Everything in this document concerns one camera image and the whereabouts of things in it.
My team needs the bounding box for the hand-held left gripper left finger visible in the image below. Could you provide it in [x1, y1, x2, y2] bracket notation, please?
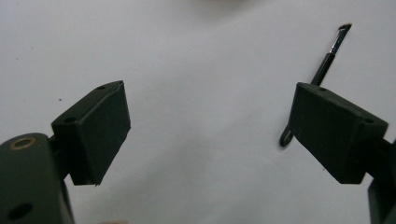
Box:
[50, 79, 132, 187]

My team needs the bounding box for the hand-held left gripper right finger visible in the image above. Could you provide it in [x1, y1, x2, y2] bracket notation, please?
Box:
[288, 81, 389, 185]

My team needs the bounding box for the black makeup brush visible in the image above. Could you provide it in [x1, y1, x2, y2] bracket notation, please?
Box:
[278, 23, 353, 148]

